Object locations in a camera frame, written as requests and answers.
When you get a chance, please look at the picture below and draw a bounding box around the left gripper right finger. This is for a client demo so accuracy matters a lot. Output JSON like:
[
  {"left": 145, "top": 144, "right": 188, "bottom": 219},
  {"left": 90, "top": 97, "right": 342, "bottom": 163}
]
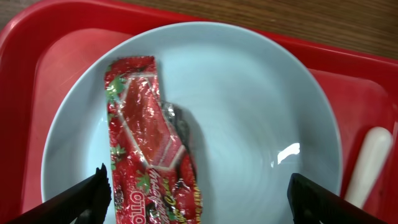
[{"left": 287, "top": 173, "right": 385, "bottom": 224}]

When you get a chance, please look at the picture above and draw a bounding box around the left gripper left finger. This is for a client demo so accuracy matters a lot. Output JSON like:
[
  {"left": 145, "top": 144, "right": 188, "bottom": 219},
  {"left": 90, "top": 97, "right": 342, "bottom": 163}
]
[{"left": 9, "top": 165, "right": 111, "bottom": 224}]

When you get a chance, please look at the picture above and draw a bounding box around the red snack wrapper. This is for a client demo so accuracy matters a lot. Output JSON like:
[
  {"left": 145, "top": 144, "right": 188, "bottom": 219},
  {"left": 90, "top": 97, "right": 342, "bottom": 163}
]
[{"left": 104, "top": 56, "right": 203, "bottom": 224}]

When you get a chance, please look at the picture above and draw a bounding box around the white plastic spoon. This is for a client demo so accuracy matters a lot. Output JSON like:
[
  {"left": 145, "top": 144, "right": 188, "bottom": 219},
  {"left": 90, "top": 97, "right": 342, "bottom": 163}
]
[{"left": 345, "top": 127, "right": 393, "bottom": 208}]

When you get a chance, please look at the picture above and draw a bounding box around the light blue plate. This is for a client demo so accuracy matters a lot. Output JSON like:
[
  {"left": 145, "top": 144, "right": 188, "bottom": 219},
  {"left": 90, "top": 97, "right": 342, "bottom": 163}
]
[{"left": 41, "top": 22, "right": 342, "bottom": 223}]

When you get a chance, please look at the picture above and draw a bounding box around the red serving tray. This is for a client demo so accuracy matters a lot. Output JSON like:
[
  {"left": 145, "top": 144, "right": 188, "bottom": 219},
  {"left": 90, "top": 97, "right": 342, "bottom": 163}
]
[{"left": 1, "top": 1, "right": 397, "bottom": 222}]

